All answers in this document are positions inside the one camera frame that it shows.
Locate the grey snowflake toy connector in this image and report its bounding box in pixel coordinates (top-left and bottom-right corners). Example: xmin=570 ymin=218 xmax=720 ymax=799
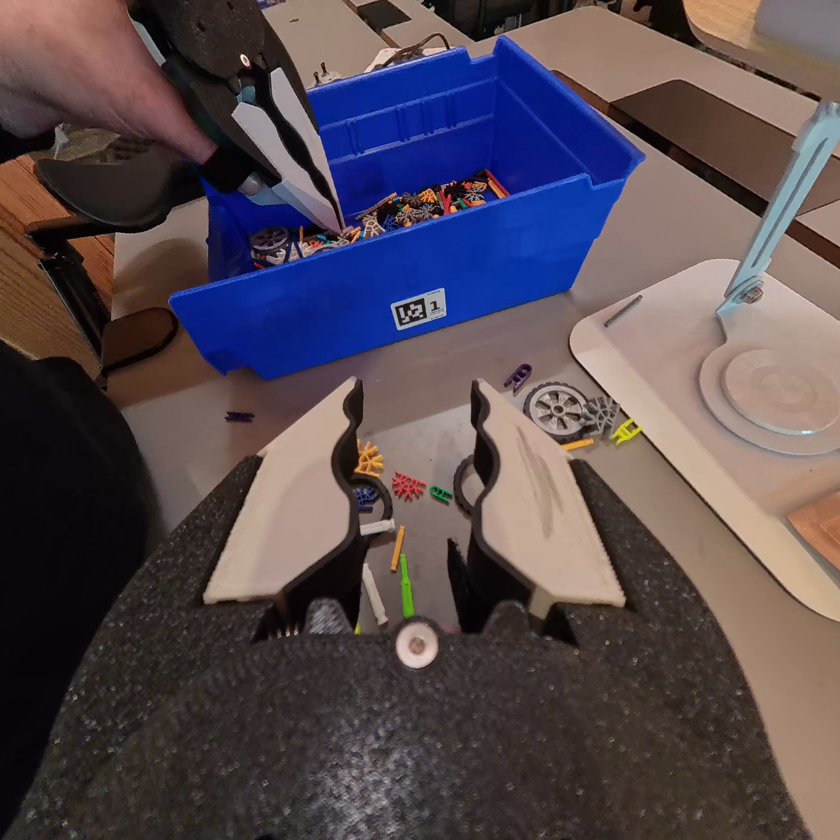
xmin=577 ymin=395 xmax=622 ymax=438

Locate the black flat pad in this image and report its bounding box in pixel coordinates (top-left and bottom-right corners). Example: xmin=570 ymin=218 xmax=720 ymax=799
xmin=357 ymin=0 xmax=412 ymax=28

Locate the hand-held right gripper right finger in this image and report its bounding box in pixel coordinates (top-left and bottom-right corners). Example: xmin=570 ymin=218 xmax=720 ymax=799
xmin=469 ymin=379 xmax=627 ymax=622

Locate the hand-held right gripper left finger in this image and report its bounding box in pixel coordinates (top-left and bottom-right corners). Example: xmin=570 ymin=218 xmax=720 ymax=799
xmin=203 ymin=377 xmax=366 ymax=605

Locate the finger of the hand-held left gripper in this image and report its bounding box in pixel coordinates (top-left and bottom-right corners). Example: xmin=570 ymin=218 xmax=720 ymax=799
xmin=269 ymin=66 xmax=344 ymax=225
xmin=231 ymin=101 xmax=345 ymax=232

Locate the person's left hand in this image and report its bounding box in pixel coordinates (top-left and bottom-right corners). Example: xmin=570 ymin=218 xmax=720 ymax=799
xmin=0 ymin=0 xmax=217 ymax=165

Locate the black toy tyre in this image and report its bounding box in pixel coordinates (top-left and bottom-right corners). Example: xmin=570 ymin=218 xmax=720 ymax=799
xmin=453 ymin=454 xmax=487 ymax=517
xmin=354 ymin=481 xmax=395 ymax=527

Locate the blue plastic bin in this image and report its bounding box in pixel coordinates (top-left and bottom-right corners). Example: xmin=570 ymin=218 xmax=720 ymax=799
xmin=168 ymin=36 xmax=646 ymax=382

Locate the white printed leaflet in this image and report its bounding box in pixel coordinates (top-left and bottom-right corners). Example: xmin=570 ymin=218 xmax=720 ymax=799
xmin=364 ymin=33 xmax=454 ymax=73

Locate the grey toy wheel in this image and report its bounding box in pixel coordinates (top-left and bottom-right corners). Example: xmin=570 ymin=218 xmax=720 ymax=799
xmin=523 ymin=382 xmax=592 ymax=442

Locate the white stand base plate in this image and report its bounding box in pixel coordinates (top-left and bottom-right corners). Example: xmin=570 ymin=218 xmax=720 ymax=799
xmin=570 ymin=101 xmax=840 ymax=621

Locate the person's left forearm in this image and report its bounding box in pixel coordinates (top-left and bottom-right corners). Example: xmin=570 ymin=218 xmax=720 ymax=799
xmin=0 ymin=128 xmax=63 ymax=165

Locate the pile of colourful toy pieces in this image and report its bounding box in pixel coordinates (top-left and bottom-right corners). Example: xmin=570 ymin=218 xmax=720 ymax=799
xmin=249 ymin=169 xmax=511 ymax=269

